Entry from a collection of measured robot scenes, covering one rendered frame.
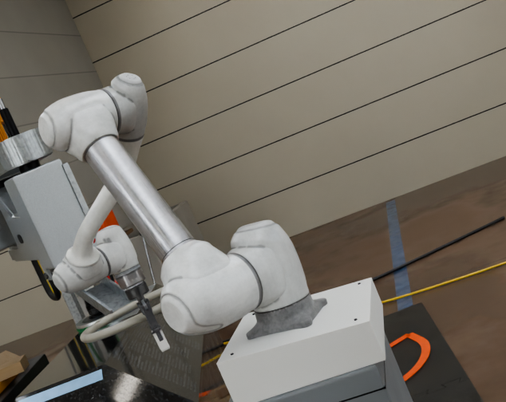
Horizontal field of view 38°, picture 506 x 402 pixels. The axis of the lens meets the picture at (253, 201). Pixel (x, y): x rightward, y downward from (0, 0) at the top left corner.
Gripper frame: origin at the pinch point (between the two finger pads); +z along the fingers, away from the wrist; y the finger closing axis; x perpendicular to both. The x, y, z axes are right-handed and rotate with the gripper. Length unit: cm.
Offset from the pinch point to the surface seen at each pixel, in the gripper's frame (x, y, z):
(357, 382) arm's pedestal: -33, -82, 17
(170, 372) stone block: 1.2, 21.2, 15.2
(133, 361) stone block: 11.2, 20.1, 5.5
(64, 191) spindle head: 6, 73, -64
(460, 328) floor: -141, 100, 81
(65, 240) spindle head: 15, 73, -45
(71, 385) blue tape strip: 33.0, 13.6, 1.8
